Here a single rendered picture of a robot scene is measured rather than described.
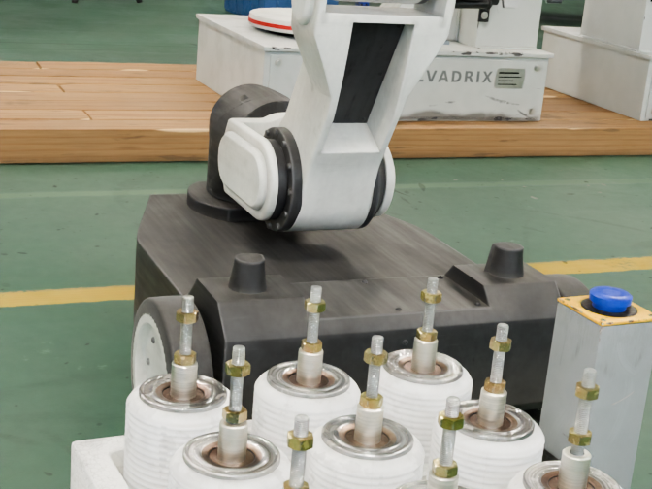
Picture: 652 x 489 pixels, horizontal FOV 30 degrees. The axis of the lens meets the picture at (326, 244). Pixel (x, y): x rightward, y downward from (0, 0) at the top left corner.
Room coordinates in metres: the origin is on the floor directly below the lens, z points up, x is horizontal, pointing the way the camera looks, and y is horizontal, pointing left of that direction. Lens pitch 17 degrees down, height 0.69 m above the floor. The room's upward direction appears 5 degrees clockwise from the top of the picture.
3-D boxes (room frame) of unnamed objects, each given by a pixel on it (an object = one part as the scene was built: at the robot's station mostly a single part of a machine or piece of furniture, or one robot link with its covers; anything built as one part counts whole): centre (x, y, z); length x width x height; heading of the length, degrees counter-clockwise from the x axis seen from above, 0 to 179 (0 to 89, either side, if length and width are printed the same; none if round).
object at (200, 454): (0.85, 0.06, 0.25); 0.08 x 0.08 x 0.01
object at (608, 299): (1.10, -0.27, 0.32); 0.04 x 0.04 x 0.02
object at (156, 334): (1.32, 0.17, 0.10); 0.20 x 0.05 x 0.20; 24
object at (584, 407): (0.85, -0.21, 0.31); 0.01 x 0.01 x 0.08
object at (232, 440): (0.85, 0.06, 0.26); 0.02 x 0.02 x 0.03
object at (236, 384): (0.85, 0.06, 0.30); 0.01 x 0.01 x 0.08
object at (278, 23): (3.25, 0.11, 0.29); 0.30 x 0.30 x 0.06
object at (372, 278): (1.65, 0.03, 0.19); 0.64 x 0.52 x 0.33; 24
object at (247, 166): (1.68, 0.04, 0.28); 0.21 x 0.20 x 0.13; 24
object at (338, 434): (0.90, -0.05, 0.25); 0.08 x 0.08 x 0.01
